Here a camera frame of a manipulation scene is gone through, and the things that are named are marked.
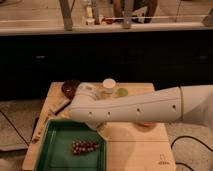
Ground bunch of dark grapes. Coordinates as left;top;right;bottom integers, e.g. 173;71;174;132
71;141;100;155

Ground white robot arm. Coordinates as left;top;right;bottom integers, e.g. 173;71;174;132
68;83;213;133

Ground white cup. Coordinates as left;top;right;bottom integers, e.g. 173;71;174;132
102;78;116;94

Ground green cup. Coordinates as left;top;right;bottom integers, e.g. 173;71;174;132
116;88;128;97

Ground dark brown bowl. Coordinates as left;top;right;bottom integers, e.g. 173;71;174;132
61;80;80;99

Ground orange bowl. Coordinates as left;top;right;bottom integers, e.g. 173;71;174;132
136;122;157;127

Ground green plastic tray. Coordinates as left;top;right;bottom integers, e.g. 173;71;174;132
34;120;106;171

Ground black handled knife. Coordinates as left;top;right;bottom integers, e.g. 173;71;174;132
50;100;71;116

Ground black cable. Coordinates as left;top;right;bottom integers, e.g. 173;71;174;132
170;134;213;171

